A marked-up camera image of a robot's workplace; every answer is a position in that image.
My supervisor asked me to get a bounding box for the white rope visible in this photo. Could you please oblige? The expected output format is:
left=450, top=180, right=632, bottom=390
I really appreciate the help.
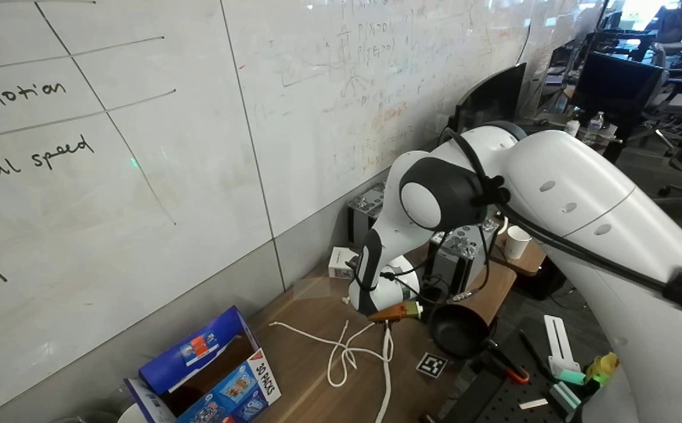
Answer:
left=269, top=317, right=397, bottom=423

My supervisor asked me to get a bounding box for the white paper cup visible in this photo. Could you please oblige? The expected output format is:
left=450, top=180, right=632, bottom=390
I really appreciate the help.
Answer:
left=503, top=226, right=532, bottom=260

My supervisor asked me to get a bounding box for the orange handled black clamp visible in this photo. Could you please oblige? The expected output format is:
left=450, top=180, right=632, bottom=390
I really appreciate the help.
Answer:
left=484, top=339, right=532, bottom=386

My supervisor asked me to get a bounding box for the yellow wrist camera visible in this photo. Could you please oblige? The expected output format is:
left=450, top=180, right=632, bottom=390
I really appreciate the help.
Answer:
left=369, top=300, right=424, bottom=321

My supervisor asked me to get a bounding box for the small white open box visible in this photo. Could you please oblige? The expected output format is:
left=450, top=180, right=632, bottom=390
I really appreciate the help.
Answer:
left=327, top=246, right=357, bottom=279

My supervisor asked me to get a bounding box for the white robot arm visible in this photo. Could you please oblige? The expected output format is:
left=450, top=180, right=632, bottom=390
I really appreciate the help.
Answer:
left=350, top=122, right=682, bottom=423

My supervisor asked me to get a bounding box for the grey battery near edge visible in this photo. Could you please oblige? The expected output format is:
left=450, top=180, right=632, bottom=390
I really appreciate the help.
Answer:
left=429, top=223, right=493, bottom=296

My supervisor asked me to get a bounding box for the blue snack box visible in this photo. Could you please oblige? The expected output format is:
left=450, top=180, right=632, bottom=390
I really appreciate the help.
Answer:
left=125, top=306, right=283, bottom=423

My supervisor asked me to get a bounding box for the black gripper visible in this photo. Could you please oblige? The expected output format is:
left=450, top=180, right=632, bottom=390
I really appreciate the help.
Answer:
left=403, top=282, right=446, bottom=307

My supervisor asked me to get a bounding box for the black white marker tag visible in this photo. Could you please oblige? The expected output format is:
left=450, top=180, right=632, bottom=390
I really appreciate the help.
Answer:
left=416, top=353, right=446, bottom=377

